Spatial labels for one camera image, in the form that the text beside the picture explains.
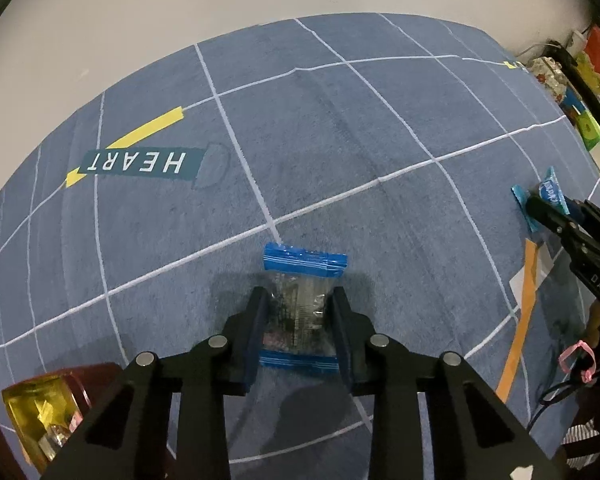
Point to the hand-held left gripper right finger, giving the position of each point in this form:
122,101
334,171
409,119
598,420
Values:
344,355

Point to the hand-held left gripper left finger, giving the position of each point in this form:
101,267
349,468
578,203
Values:
252,355

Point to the blue and white candy packet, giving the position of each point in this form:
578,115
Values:
550,190

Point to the clear packet with blue ends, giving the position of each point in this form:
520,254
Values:
300,265

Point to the dark red tin box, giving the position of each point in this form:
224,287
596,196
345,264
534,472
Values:
95,375

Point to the green box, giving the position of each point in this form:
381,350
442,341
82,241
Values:
590,130

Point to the pink band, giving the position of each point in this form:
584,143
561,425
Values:
562,360

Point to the black metal rack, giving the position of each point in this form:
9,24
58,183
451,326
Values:
587,85

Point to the floral bag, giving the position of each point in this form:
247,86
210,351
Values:
550,77

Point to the striped cloth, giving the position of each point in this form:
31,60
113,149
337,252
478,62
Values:
582,442

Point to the blue checked blanket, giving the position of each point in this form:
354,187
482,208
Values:
330,135

